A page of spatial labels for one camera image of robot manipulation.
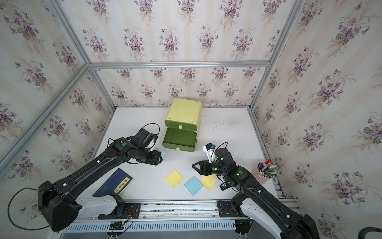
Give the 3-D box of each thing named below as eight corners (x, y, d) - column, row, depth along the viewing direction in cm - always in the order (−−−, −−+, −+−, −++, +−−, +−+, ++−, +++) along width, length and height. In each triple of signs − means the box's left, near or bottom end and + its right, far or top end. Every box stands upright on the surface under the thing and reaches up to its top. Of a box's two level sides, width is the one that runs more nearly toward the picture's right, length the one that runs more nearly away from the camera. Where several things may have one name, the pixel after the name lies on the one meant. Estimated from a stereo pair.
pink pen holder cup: (253, 185, 84) (262, 176, 74) (248, 169, 90) (256, 159, 80) (269, 185, 84) (281, 176, 74) (264, 169, 90) (274, 159, 80)
